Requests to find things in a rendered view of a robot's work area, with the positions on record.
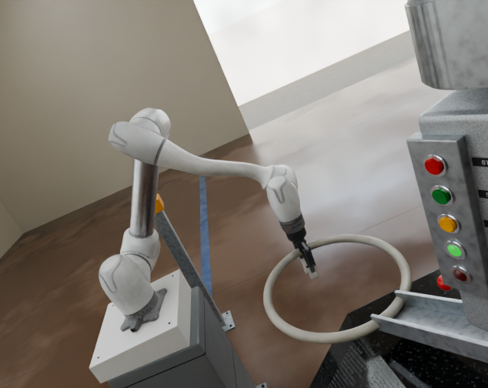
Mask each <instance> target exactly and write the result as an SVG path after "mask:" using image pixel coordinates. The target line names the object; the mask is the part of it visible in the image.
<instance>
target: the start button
mask: <svg viewBox="0 0 488 388"><path fill-rule="evenodd" d="M432 197H433V199H434V200H435V201H436V202H438V203H439V204H442V205H445V204H447V203H448V202H449V201H450V196H449V194H448V193H447V192H446V191H445V190H443V189H435V190H434V191H433V192H432Z"/></svg>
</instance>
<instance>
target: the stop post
mask: <svg viewBox="0 0 488 388"><path fill-rule="evenodd" d="M154 223H155V226H156V227H157V229H158V231H159V232H160V234H161V236H162V238H163V239H164V241H165V243H166V245H167V246H168V248H169V250H170V252H171V254H172V255H173V257H174V258H175V260H176V262H177V263H178V265H179V268H180V269H181V270H182V273H183V274H184V276H185V278H186V279H187V281H188V283H189V285H190V286H191V288H194V287H196V286H198V287H199V288H200V289H201V290H202V293H204V296H205V298H206V300H207V302H208V303H209V305H210V307H211V308H212V311H213V312H214V313H215V315H216V318H217V320H218V321H219V323H220V325H221V326H222V328H223V330H224V332H225V333H226V332H228V331H230V330H231V329H234V328H235V324H234V322H233V319H232V315H231V312H230V310H229V311H227V312H225V313H223V314H221V313H220V311H219V309H218V307H217V305H216V304H215V302H214V300H213V298H212V297H211V295H210V293H209V291H208V290H207V288H206V285H205V283H204V282H203V281H202V278H201V276H200V275H199V273H198V271H197V269H196V268H195V266H194V264H193V262H192V260H191V259H190V257H189V255H188V253H187V252H186V249H185V248H184V246H183V244H182V242H181V241H180V239H179V237H178V235H177V234H176V232H175V230H174V228H173V227H172V224H171V222H170V221H169V219H168V217H167V215H166V214H165V212H164V202H163V201H162V199H161V197H160V195H159V194H157V196H156V204H155V220H154Z"/></svg>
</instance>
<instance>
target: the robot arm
mask: <svg viewBox="0 0 488 388"><path fill-rule="evenodd" d="M170 128H171V125H170V121H169V117H168V116H167V115H166V114H165V113H164V112H163V111H162V110H160V109H152V108H147V109H143V110H141V111H140V112H138V113H137V114H135V115H134V116H133V117H132V119H131V120H130V122H117V123H116V124H114V125H113V126H112V128H111V131H110V134H109V141H110V143H111V144H112V145H113V146H114V147H115V148H116V149H117V150H119V151H120V152H122V153H123V154H125V155H127V156H129V157H132V158H133V159H134V169H133V182H132V206H131V219H130V227H129V228H128V229H127V230H126V231H125V232H124V236H123V241H122V247H121V250H120V254H117V255H114V256H111V257H109V258H108V259H107V260H106V261H105V262H104V263H103V264H102V265H101V266H100V269H99V281H100V283H101V286H102V288H103V290H104V291H105V293H106V295H107V296H108V298H110V300H111V301H112V302H113V303H114V305H115V306H116V307H117V308H118V309H119V310H120V311H121V312H122V313H123V315H124V316H125V320H124V322H123V324H122V325H121V327H120V330H121V331H122V332H125V331H126V330H127V329H130V330H131V332H132V333H136V332H137V331H138V329H139V327H140V326H141V325H142V324H144V323H148V322H154V321H156V320H157V319H158V318H159V311H160V309H161V306H162V302H163V300H164V297H165V295H166V293H167V289H166V288H163V289H161V290H159V291H155V290H154V289H153V288H152V287H151V285H150V282H151V278H150V276H151V272H152V270H153V269H154V267H155V264H156V262H157V259H158V257H159V252H160V241H159V234H158V233H157V231H156V230H155V229H154V220H155V204H156V196H157V188H158V180H159V167H164V168H168V169H174V170H179V171H182V172H187V173H191V174H195V175H200V176H242V177H248V178H251V179H254V180H256V181H258V182H259V183H260V184H261V186H262V188H263V189H264V190H266V191H267V197H268V200H269V204H270V206H271V208H272V210H273V212H274V214H275V216H276V217H277V218H278V220H279V223H280V225H281V227H282V230H283V231H284V232H285V234H286V236H287V238H288V240H290V241H292V243H293V245H294V248H295V249H297V248H298V249H299V251H300V252H301V253H302V255H301V256H300V257H299V258H300V259H301V262H302V265H303V268H304V270H305V272H306V273H309V274H310V277H311V279H315V278H316V277H317V276H318V273H317V271H316V267H315V266H316V263H315V261H314V258H313V255H312V252H311V249H310V246H307V244H306V240H305V239H304V237H305V236H306V229H305V226H304V225H305V221H304V218H303V216H302V212H301V209H300V199H299V195H298V191H297V190H298V182H297V178H296V174H295V173H294V171H293V170H292V169H291V168H290V167H288V166H285V165H279V166H274V165H271V166H268V167H263V166H258V165H254V164H250V163H245V162H230V161H221V160H213V159H204V158H200V157H198V156H194V155H193V154H191V153H189V152H187V151H185V150H184V149H181V148H180V147H178V146H177V145H175V144H174V143H172V142H170V141H169V140H168V138H169V131H170Z"/></svg>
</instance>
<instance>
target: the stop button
mask: <svg viewBox="0 0 488 388"><path fill-rule="evenodd" d="M425 168H426V170H427V171H428V172H429V173H431V174H433V175H439V174H440V173H441V172H442V171H443V165H442V164H441V162H440V161H439V160H437V159H434V158H430V159H427V160H426V161H425Z"/></svg>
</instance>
